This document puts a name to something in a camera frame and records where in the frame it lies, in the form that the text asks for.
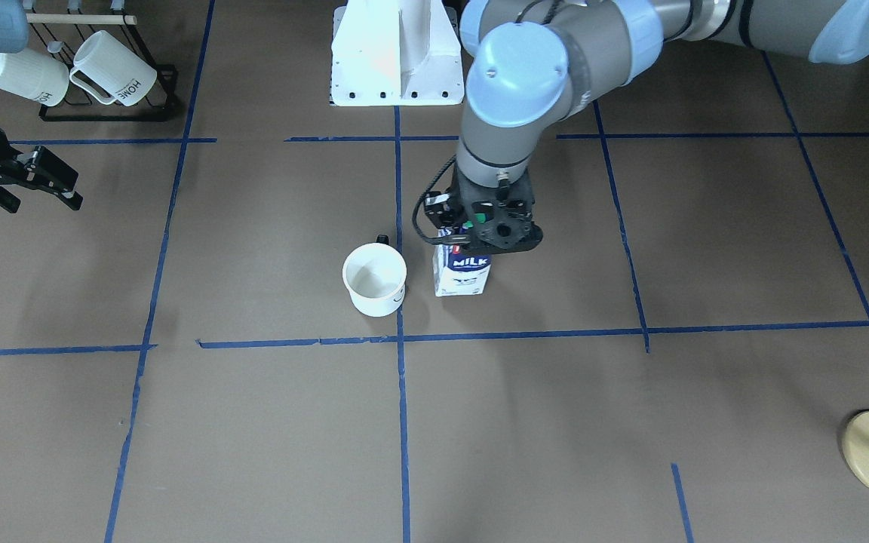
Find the black wire mug rack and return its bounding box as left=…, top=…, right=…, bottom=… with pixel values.
left=22, top=1, right=182, bottom=121

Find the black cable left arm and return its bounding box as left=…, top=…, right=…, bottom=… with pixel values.
left=412, top=155, right=458, bottom=246

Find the white ribbed HOME mug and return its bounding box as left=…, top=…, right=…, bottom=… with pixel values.
left=69, top=30, right=158, bottom=106

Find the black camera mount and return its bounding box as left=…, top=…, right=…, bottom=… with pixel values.
left=468, top=199, right=544, bottom=255

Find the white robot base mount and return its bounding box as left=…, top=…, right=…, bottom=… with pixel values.
left=329, top=1, right=465, bottom=107

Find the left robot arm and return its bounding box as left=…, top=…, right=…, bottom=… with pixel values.
left=414, top=1, right=869, bottom=255

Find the white smiley face mug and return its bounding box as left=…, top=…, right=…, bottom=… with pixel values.
left=342, top=235, right=407, bottom=318

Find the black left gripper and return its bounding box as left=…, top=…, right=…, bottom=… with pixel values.
left=424, top=170, right=535, bottom=250

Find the blue milk carton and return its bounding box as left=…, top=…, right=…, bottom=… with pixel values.
left=432, top=244, right=492, bottom=298

